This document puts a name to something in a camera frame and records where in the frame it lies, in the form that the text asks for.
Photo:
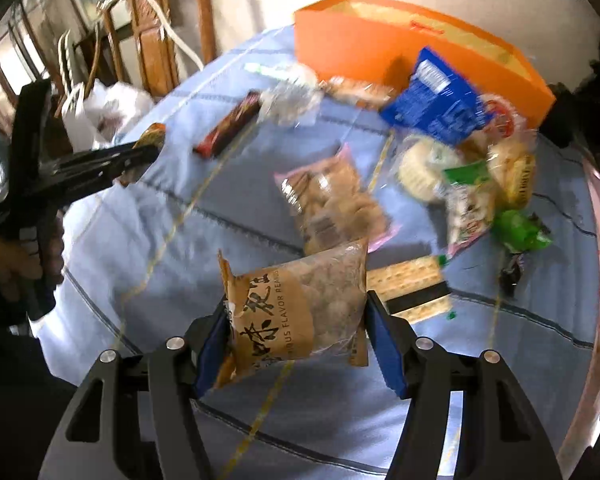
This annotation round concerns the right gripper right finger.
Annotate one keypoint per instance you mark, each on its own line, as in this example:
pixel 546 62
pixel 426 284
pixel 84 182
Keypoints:
pixel 501 436

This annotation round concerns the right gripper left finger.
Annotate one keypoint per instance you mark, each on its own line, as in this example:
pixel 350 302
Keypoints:
pixel 133 416

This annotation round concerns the brown peanut bag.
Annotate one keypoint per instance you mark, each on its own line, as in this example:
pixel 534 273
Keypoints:
pixel 298 310

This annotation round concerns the yellow green nut packet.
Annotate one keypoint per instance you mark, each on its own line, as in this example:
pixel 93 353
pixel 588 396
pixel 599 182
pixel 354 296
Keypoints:
pixel 435 173

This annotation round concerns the yellow small bread packet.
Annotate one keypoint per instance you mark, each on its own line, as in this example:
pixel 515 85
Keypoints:
pixel 512 165

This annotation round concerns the pale green white packet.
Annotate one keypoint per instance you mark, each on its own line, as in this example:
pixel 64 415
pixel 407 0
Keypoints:
pixel 289 72

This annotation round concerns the pink packet of cookies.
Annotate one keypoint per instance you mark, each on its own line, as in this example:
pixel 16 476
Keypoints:
pixel 331 205

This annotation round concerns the red round cracker packet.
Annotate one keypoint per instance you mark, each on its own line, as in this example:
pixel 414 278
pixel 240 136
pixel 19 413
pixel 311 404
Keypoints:
pixel 503 118

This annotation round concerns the orange rice cracker packet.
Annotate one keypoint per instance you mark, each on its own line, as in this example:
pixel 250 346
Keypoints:
pixel 358 93

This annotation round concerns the blue snack bag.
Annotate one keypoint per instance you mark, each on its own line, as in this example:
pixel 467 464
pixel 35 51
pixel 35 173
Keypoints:
pixel 438 102

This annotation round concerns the person's left hand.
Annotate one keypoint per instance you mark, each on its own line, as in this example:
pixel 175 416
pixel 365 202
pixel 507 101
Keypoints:
pixel 18 263

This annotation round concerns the white plastic bag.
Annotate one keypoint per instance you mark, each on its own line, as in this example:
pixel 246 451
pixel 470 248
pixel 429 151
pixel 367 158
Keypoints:
pixel 99 119

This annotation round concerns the red snack packet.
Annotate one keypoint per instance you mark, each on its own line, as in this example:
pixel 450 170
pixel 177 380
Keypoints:
pixel 149 145

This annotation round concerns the black chocolate bar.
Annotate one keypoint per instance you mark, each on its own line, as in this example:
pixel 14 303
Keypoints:
pixel 511 273

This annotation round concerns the cracker packet black band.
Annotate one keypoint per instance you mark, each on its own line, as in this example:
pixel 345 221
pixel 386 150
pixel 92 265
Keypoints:
pixel 413 289

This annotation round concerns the green snack packet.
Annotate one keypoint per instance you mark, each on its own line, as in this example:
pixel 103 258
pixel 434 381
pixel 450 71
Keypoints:
pixel 520 232

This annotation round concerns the wooden chair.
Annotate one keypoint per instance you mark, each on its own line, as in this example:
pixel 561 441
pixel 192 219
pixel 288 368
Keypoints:
pixel 157 42

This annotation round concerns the brown red snack bar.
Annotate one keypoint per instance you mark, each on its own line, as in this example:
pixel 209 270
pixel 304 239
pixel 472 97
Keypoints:
pixel 229 127

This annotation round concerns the light blue tablecloth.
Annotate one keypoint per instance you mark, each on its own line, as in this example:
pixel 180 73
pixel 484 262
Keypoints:
pixel 143 264

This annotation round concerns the clear packet white candies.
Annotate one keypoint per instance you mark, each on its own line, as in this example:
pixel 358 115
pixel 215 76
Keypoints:
pixel 290 105

